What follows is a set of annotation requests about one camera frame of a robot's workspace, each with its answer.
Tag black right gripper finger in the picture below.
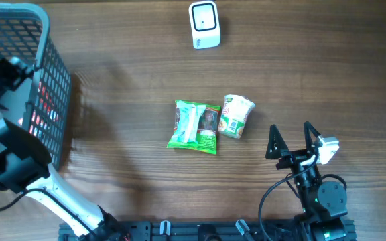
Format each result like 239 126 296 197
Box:
304 121 320 151
265 124 290 159

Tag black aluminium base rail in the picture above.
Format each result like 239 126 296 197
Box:
58 219 357 241

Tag light teal packet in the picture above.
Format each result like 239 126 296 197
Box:
171 100 206 143

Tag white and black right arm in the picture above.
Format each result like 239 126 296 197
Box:
259 121 348 240

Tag white cube barcode scanner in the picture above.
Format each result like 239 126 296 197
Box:
188 1 221 50

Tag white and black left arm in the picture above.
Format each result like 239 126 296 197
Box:
0 60 129 240

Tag green gummy candy bag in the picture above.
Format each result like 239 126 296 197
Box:
167 100 220 155

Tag white chicken cup noodles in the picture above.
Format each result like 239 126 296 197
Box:
218 94 255 139

